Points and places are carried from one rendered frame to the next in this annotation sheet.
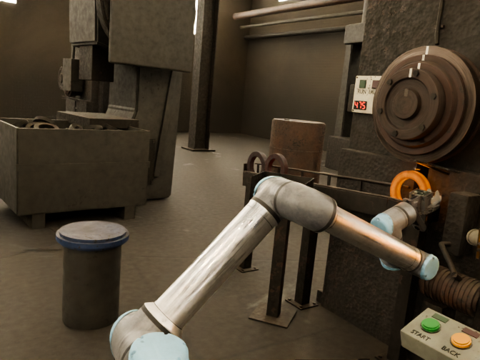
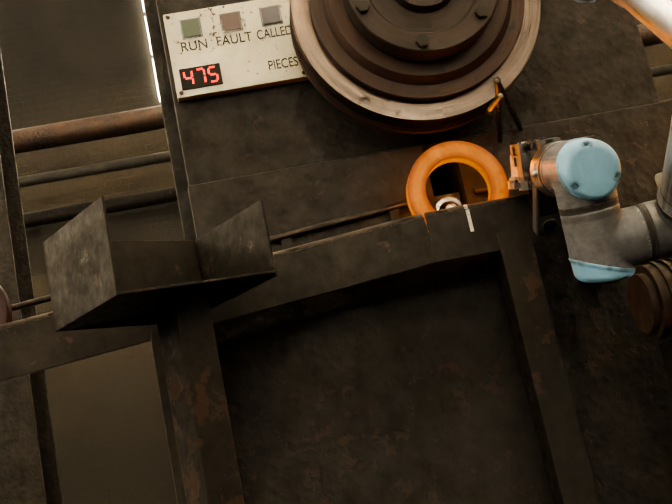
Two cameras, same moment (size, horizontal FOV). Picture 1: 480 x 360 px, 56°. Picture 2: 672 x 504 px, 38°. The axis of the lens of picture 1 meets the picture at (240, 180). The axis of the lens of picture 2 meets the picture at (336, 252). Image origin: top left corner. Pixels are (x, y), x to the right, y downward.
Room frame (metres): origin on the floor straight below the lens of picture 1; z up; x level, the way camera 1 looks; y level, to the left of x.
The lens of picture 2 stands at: (1.27, 0.88, 0.30)
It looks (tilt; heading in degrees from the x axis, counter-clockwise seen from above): 13 degrees up; 300
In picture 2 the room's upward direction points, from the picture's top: 12 degrees counter-clockwise
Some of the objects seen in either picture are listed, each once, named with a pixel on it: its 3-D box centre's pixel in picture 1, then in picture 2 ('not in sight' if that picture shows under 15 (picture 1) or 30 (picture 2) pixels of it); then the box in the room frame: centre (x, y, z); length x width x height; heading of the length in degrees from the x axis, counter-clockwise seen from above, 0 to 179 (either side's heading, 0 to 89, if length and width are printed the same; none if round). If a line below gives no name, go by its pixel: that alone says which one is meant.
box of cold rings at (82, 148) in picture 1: (71, 165); not in sight; (3.76, 1.42, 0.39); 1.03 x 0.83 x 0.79; 129
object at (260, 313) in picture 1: (276, 247); (193, 461); (2.19, -0.21, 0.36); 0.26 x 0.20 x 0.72; 70
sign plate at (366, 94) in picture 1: (375, 95); (235, 47); (2.25, -0.62, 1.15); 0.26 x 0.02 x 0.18; 35
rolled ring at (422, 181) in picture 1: (409, 192); (457, 191); (1.91, -0.73, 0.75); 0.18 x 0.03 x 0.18; 34
